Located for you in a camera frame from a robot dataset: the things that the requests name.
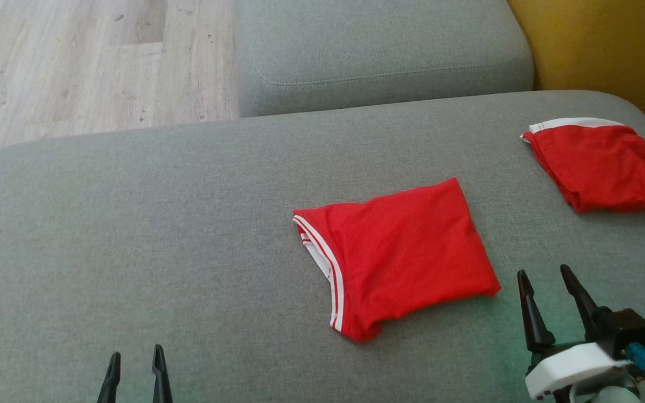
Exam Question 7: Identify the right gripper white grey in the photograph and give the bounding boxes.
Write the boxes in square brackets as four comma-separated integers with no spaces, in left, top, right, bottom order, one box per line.
[517,264,632,403]

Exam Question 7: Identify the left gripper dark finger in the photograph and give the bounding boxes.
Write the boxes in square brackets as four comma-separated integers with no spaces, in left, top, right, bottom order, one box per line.
[96,352,122,403]
[151,344,174,403]

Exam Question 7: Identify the red shorts with white stripe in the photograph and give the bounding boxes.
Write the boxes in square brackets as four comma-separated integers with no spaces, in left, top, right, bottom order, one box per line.
[520,117,645,215]

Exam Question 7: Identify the red white basketball jersey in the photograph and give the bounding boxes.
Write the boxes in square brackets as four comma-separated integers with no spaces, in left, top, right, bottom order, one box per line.
[292,177,503,344]

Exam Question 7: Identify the large grey sofa seat cushion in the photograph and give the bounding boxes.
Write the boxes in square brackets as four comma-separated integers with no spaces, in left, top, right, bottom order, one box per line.
[0,90,645,403]

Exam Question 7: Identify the yellow cushion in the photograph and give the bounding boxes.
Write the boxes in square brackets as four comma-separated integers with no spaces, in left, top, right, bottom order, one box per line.
[506,0,645,129]

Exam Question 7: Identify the small grey sofa cushion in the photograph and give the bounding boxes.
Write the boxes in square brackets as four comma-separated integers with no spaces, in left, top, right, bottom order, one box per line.
[235,0,535,118]

